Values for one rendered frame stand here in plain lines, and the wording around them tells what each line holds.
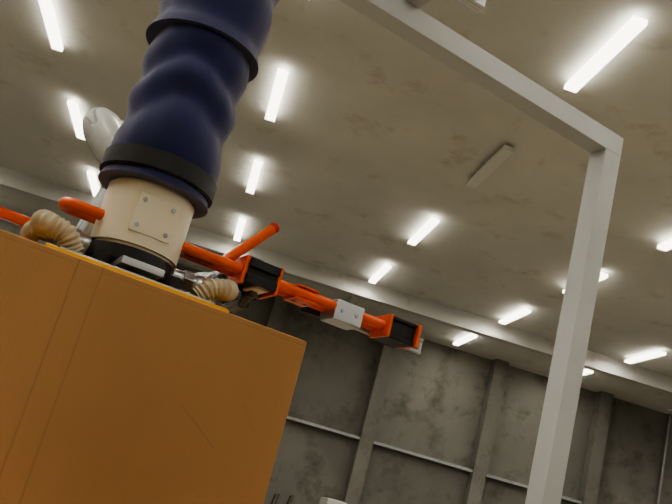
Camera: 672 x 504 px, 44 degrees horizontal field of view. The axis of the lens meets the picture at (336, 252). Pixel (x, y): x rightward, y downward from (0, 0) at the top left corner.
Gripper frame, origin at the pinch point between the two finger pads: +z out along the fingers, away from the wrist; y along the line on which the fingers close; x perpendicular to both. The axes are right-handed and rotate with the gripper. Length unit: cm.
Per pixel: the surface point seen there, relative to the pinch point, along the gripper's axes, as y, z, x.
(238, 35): -41.5, 10.6, 23.7
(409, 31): -190, -162, -103
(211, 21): -41, 11, 30
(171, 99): -23.8, 8.4, 31.2
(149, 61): -31.8, 2.1, 36.4
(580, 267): -118, -162, -241
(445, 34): -197, -159, -121
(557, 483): -5, -159, -248
